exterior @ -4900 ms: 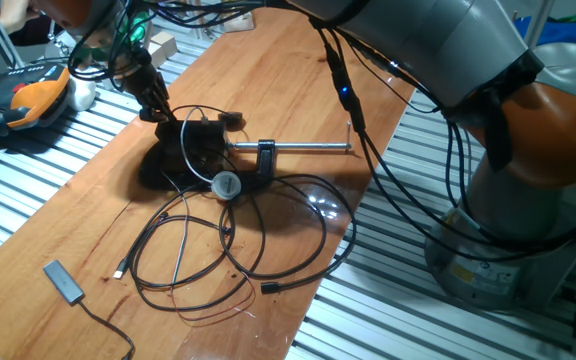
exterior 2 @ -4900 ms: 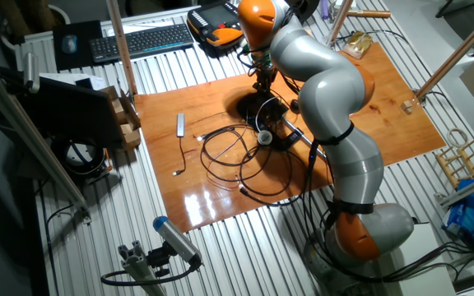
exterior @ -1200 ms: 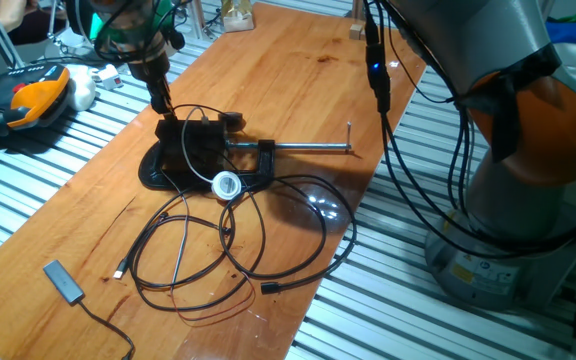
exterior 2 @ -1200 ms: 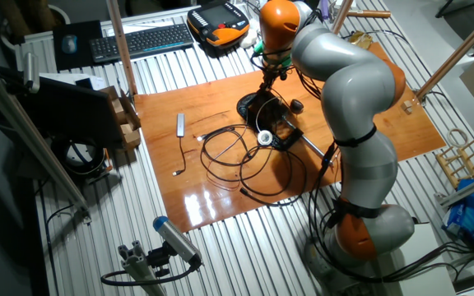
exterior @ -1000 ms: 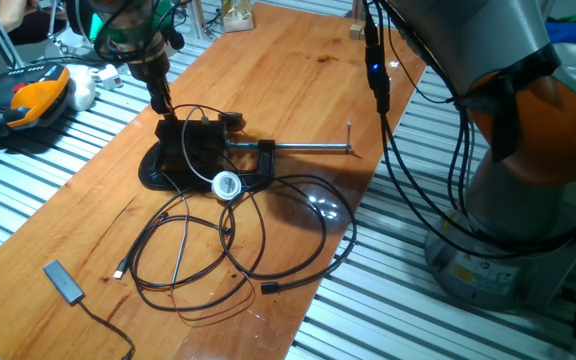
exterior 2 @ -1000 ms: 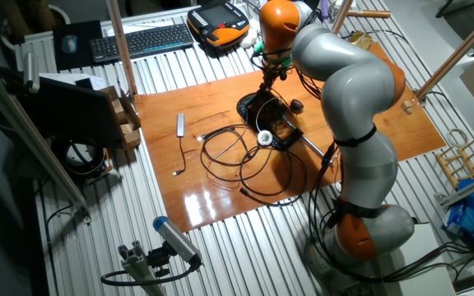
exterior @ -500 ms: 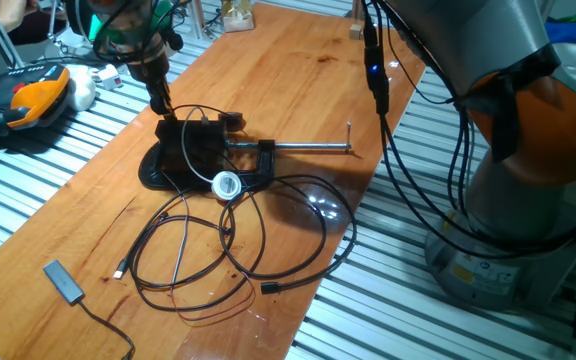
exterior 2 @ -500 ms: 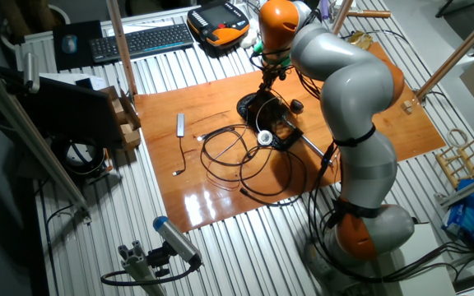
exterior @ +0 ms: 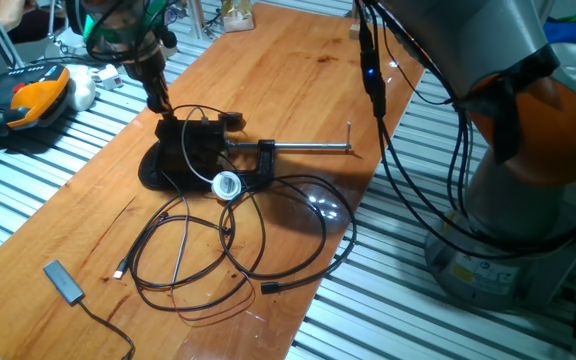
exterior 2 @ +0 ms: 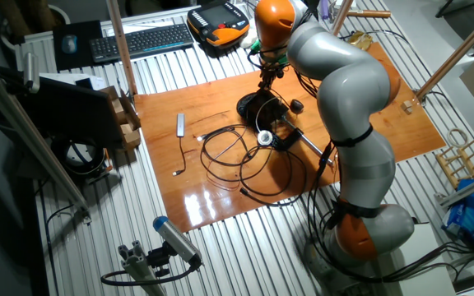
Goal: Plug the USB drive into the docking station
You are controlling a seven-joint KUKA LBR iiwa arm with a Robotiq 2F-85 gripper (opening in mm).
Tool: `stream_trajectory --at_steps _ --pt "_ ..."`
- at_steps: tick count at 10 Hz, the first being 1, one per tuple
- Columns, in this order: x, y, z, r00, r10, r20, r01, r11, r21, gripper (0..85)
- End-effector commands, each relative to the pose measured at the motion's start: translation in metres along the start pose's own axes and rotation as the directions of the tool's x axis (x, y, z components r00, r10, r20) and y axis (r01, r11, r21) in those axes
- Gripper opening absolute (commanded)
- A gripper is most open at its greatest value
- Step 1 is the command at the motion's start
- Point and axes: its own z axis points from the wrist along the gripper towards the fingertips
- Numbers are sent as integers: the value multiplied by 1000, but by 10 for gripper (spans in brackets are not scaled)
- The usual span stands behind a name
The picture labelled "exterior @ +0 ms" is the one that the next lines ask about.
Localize thin red wire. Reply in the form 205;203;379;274
170;269;258;324

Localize thin black wire with connectors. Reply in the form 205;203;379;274
130;212;267;314

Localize white round USB device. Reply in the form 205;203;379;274
180;105;243;202

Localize black cable with USB plug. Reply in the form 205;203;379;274
114;189;329;281

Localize black docking station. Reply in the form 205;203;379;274
154;118;229;174

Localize wooden board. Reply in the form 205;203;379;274
0;2;427;360

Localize small white adapter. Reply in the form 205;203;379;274
90;63;125;91

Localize thin grey cable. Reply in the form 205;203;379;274
159;169;190;291

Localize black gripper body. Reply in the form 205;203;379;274
122;45;168;91

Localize black cable with USB socket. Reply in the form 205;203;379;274
217;173;358;296

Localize black metal C-clamp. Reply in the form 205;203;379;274
137;122;353;192

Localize orange black teach pendant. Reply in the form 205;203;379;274
0;62;72;137

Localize black round USB device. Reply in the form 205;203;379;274
170;103;246;127

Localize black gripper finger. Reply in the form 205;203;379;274
143;84;163;115
157;84;176;121

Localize white rounded object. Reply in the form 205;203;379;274
65;63;98;112

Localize person's bare hand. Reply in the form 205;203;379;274
0;0;37;32

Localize slim grey USB hub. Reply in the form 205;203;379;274
42;259;137;360

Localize black inline cable adapter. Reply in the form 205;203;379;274
358;19;388;120

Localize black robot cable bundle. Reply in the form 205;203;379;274
355;0;576;260

